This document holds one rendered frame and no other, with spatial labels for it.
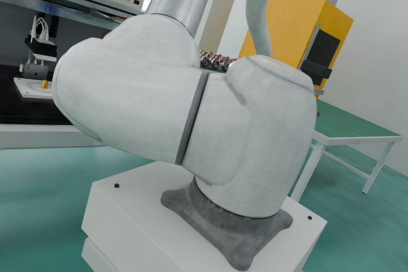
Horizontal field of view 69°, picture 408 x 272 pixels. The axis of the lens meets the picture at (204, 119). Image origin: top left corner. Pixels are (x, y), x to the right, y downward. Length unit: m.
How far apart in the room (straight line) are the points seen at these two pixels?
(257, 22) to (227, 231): 0.67
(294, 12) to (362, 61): 1.92
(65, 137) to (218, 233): 0.59
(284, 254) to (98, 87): 0.38
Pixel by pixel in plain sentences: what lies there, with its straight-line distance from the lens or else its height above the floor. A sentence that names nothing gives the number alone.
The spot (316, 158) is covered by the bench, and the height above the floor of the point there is 0.58.
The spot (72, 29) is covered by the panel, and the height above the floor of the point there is 0.96.
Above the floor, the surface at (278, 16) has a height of 1.61.
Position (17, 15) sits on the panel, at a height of 0.96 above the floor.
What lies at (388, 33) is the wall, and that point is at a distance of 6.03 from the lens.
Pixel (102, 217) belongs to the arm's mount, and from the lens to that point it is 0.54.
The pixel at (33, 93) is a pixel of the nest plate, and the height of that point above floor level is 0.78.
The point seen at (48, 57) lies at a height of 0.88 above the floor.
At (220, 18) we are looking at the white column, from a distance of 5.20.
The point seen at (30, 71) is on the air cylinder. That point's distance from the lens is 1.25.
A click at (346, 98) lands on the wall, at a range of 6.03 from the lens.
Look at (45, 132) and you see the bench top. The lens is 0.91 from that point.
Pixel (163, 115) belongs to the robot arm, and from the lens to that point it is 0.40.
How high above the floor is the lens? 1.14
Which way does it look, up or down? 17 degrees down
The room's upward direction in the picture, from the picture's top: 19 degrees clockwise
